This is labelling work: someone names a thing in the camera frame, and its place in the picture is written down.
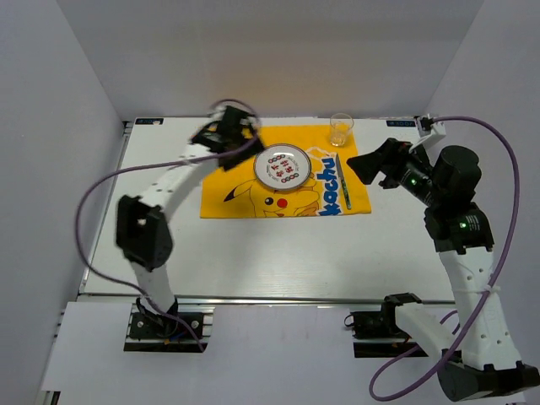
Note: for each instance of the black left table logo sticker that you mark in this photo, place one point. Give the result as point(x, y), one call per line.
point(149, 121)

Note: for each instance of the metal knife teal handle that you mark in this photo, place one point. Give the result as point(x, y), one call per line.
point(341, 177)

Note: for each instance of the round printed plate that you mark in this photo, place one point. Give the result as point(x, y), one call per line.
point(282, 167)

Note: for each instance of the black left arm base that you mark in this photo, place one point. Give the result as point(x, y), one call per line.
point(148, 332)

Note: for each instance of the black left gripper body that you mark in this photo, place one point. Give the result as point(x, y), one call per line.
point(244, 154)

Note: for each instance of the yellow Pikachu cloth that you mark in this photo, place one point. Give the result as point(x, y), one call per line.
point(238, 194)

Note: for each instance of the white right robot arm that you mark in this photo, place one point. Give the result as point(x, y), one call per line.
point(480, 359)

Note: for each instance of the clear drinking glass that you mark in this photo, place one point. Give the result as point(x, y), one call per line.
point(341, 127)

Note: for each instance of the black table logo sticker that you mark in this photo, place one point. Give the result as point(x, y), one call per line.
point(149, 121)
point(401, 123)

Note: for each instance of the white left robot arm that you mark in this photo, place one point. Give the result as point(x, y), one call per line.
point(143, 234)

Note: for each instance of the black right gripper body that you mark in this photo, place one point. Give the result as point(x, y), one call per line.
point(407, 170)

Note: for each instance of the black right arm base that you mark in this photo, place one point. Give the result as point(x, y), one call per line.
point(372, 339)

